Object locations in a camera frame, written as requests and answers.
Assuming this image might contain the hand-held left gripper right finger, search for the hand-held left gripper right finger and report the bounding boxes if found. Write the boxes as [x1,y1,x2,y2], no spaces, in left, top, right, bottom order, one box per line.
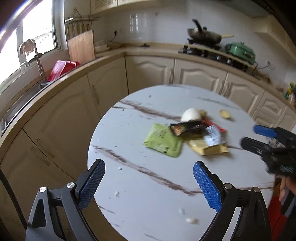
[193,161,271,241]

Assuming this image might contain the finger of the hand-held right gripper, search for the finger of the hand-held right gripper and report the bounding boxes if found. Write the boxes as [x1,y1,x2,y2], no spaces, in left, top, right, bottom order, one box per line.
[240,137,278,162]
[253,125,296,145]

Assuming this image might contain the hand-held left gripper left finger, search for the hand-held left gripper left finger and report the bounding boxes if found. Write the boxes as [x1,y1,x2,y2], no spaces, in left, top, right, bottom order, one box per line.
[25,159,105,241]

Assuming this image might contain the yellow snack packet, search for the yellow snack packet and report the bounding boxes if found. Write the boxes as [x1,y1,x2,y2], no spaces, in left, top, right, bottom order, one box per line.
[188,138,229,156]

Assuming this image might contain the red snack wrapper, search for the red snack wrapper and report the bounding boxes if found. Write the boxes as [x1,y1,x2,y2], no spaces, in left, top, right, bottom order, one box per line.
[201,119,226,133]

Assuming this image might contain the white and blue wrapper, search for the white and blue wrapper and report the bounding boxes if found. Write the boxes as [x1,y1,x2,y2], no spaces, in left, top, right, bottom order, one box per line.
[203,125,221,147]

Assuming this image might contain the dark snack wrapper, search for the dark snack wrapper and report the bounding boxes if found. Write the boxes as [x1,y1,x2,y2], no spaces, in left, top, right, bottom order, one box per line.
[169,120,208,141]

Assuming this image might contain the green snack packet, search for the green snack packet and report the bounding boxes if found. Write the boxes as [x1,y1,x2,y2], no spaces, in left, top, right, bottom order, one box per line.
[143,123,183,158]

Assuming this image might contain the white steamed bun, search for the white steamed bun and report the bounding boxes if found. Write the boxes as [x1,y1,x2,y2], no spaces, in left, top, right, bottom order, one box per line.
[180,108,202,122]

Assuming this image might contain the person's right hand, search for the person's right hand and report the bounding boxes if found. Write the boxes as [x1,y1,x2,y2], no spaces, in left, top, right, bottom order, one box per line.
[279,176,288,202]

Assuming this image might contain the group of condiment bottles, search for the group of condiment bottles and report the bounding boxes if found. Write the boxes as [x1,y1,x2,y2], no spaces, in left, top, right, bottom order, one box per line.
[284,83,296,102]

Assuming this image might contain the round white marble table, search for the round white marble table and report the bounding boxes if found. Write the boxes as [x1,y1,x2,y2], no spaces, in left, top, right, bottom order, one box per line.
[87,84,277,241]

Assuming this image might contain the cream base cabinets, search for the cream base cabinets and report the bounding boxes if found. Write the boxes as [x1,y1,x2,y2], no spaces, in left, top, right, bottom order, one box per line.
[0,42,296,241]

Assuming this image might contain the green electric cooking pot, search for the green electric cooking pot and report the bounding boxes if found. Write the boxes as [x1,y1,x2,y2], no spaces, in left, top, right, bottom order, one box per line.
[225,42,257,65]

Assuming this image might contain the black induction cooktop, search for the black induction cooktop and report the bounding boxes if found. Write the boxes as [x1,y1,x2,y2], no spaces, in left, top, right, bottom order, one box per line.
[187,38,222,49]

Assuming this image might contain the steel kitchen sink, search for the steel kitchen sink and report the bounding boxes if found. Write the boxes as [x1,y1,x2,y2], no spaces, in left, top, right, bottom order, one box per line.
[1,80,50,136]

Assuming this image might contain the steel wok with lid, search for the steel wok with lid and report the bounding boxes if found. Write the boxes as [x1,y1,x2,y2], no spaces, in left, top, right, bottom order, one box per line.
[187,19,223,44]

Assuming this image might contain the red plastic basket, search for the red plastic basket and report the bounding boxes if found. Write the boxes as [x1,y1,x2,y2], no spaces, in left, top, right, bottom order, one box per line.
[47,60,81,82]

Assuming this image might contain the wooden cutting board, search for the wooden cutting board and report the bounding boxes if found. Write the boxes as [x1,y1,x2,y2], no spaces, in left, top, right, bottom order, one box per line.
[68,30,96,66]

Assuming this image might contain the stack of white bowls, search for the stack of white bowls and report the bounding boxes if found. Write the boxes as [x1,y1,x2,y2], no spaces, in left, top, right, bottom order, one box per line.
[95,39,111,52]

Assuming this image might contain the steel kitchen faucet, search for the steel kitchen faucet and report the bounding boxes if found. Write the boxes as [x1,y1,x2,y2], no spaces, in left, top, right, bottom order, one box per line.
[18,39,45,80]

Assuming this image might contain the metal utensil rack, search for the metal utensil rack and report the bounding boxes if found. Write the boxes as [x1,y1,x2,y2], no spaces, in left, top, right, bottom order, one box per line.
[65,8,101,39]

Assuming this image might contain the sliding window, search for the sliding window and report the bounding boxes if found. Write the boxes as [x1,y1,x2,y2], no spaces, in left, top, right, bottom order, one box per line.
[0,0,65,93]

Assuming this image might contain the black power cable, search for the black power cable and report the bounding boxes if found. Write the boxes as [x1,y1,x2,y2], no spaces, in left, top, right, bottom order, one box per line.
[109,30,151,47]
[251,61,272,77]

